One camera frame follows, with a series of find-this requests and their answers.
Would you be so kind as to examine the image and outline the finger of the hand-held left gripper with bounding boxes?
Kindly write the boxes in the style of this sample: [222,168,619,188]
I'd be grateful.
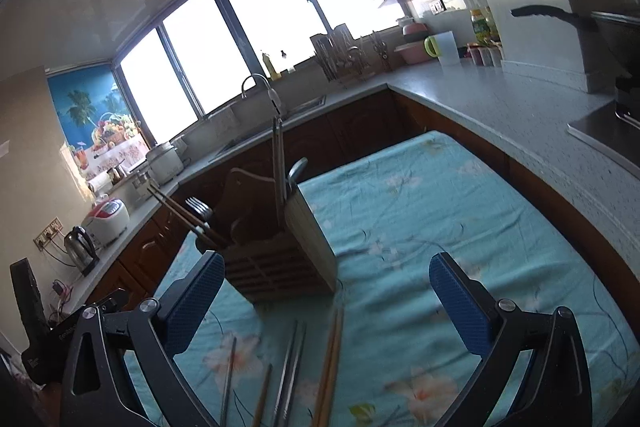
[10,258,48,348]
[92,288,128,314]

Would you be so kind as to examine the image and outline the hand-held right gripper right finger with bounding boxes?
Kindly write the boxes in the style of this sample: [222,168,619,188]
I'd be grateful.
[428,252,593,427]

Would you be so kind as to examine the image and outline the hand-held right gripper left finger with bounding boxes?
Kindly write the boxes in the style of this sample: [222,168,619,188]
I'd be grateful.
[60,250,226,427]

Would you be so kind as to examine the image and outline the metal chopstick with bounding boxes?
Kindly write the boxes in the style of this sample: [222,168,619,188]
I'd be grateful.
[220,336,238,427]
[272,319,299,427]
[285,322,307,427]
[276,118,287,212]
[271,117,282,212]

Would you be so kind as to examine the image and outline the wooden chopstick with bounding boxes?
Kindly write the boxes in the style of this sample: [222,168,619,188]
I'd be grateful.
[251,363,273,427]
[312,307,341,427]
[322,306,347,427]
[150,185,226,243]
[146,189,223,248]

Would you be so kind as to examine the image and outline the steel fork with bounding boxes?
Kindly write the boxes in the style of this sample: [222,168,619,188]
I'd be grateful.
[186,198,216,233]

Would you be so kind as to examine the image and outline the wooden utensil holder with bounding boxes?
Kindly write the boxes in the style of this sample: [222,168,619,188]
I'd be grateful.
[195,167,338,305]

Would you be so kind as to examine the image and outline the steel spoon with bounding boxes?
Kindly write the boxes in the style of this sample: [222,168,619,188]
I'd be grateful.
[286,158,309,188]

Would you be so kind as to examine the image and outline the steel electric kettle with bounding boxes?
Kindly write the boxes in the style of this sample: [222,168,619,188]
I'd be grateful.
[64,226,101,275]

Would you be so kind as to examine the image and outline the white and red rice cooker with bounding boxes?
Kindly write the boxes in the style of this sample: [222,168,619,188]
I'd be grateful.
[82,198,132,248]

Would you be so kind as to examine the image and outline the blue floral tablecloth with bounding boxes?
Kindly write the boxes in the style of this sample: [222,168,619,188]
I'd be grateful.
[122,130,640,427]

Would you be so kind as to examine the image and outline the steel pot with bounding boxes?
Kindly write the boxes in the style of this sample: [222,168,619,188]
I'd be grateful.
[122,172,151,206]

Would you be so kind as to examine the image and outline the paper towel roll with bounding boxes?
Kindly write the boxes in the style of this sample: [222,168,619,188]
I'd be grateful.
[87,171,113,195]

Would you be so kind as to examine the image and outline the white cooker pot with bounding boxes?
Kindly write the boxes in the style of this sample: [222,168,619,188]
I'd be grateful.
[145,143,182,185]

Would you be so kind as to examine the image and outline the white dishcloth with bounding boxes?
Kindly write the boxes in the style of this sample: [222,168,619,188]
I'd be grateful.
[207,104,241,135]

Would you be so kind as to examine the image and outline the grey kitchen countertop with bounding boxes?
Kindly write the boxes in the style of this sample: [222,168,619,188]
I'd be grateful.
[75,57,640,288]

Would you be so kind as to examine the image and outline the wooden lower cabinets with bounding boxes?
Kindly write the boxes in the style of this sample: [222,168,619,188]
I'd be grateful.
[80,89,640,323]

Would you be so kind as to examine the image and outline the steel sink faucet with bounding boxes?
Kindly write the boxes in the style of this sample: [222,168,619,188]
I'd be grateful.
[241,74,283,118]

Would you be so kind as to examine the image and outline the kitchen sink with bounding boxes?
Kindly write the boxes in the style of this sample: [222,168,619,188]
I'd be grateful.
[210,94,328,158]

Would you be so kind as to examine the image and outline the gas stove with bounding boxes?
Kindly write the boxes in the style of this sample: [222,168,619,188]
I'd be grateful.
[567,77,640,180]

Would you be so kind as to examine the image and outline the kitchen window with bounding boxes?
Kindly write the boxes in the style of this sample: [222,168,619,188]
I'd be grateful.
[112,0,406,145]

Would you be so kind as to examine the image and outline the yellow oil bottle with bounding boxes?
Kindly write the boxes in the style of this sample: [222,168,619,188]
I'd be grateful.
[470,9,493,45]

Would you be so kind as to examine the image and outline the pink basin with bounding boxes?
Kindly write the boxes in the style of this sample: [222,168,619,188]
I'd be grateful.
[395,18,431,66]

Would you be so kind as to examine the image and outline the cutlery drying rack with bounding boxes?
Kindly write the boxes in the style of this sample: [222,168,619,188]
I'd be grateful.
[310,24,396,82]

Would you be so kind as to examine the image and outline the black wok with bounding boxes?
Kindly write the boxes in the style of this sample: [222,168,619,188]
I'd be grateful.
[511,0,640,80]

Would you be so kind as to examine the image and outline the wall sockets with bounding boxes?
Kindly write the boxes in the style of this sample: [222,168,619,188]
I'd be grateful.
[34,217,65,250]

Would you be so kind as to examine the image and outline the palm tree wall poster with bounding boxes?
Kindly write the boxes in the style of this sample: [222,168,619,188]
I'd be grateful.
[46,66,146,188]

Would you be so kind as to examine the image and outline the white jug with green handle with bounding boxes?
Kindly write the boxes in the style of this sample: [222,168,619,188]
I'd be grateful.
[424,31,460,66]

